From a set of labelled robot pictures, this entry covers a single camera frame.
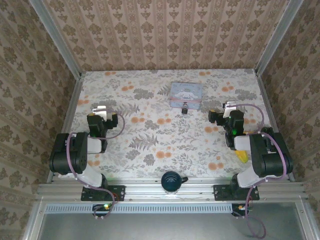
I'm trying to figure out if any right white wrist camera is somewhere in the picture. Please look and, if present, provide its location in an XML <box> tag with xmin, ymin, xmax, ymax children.
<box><xmin>223</xmin><ymin>100</ymin><xmax>238</xmax><ymax>118</ymax></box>

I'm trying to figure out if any black controller board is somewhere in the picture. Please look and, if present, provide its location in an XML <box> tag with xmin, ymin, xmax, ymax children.
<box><xmin>231</xmin><ymin>203</ymin><xmax>254</xmax><ymax>218</ymax></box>
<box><xmin>91</xmin><ymin>203</ymin><xmax>114</xmax><ymax>218</ymax></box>

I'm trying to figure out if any aluminium frame post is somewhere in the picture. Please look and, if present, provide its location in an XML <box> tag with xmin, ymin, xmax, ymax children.
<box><xmin>27</xmin><ymin>0</ymin><xmax>83</xmax><ymax>80</ymax></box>
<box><xmin>254</xmin><ymin>0</ymin><xmax>305</xmax><ymax>76</ymax></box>

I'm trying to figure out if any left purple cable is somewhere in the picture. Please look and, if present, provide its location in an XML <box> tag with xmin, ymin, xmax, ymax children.
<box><xmin>65</xmin><ymin>113</ymin><xmax>126</xmax><ymax>221</ymax></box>

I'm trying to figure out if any yellow toy food piece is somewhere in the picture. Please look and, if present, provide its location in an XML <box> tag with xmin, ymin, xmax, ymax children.
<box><xmin>235</xmin><ymin>149</ymin><xmax>249</xmax><ymax>164</ymax></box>

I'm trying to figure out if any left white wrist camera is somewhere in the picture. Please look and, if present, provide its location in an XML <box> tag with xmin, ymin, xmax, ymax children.
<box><xmin>91</xmin><ymin>105</ymin><xmax>114</xmax><ymax>120</ymax></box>

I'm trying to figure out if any grey metal panel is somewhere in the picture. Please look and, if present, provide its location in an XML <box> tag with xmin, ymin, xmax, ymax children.
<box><xmin>37</xmin><ymin>212</ymin><xmax>313</xmax><ymax>240</ymax></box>

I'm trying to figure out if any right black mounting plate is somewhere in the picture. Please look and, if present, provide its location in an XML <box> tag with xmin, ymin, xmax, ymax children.
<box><xmin>213</xmin><ymin>184</ymin><xmax>260</xmax><ymax>202</ymax></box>

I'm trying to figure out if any aluminium side rail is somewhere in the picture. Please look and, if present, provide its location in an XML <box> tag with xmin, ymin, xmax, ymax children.
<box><xmin>256</xmin><ymin>72</ymin><xmax>296</xmax><ymax>183</ymax></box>
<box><xmin>45</xmin><ymin>73</ymin><xmax>85</xmax><ymax>185</ymax></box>

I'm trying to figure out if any black mounting plate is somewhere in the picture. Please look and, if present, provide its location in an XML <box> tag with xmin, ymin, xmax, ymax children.
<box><xmin>213</xmin><ymin>184</ymin><xmax>260</xmax><ymax>202</ymax></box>
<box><xmin>80</xmin><ymin>184</ymin><xmax>126</xmax><ymax>202</ymax></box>

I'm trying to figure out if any dark blue mug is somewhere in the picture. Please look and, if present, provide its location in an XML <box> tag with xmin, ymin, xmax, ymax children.
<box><xmin>160</xmin><ymin>171</ymin><xmax>189</xmax><ymax>195</ymax></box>

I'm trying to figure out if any floral tablecloth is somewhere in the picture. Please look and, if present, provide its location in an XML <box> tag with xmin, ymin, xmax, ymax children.
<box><xmin>49</xmin><ymin>69</ymin><xmax>288</xmax><ymax>180</ymax></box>

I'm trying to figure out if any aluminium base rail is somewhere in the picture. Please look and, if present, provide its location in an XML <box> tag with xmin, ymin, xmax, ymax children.
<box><xmin>36</xmin><ymin>177</ymin><xmax>308</xmax><ymax>202</ymax></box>

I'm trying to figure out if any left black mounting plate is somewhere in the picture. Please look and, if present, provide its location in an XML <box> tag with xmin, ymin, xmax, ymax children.
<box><xmin>80</xmin><ymin>184</ymin><xmax>126</xmax><ymax>202</ymax></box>

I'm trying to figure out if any white slotted cable duct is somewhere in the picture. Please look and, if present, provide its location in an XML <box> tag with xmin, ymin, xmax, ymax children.
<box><xmin>44</xmin><ymin>202</ymin><xmax>234</xmax><ymax>215</ymax></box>

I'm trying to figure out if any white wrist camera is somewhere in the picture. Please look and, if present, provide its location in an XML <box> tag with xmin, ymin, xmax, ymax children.
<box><xmin>223</xmin><ymin>100</ymin><xmax>238</xmax><ymax>118</ymax></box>
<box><xmin>91</xmin><ymin>105</ymin><xmax>114</xmax><ymax>120</ymax></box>

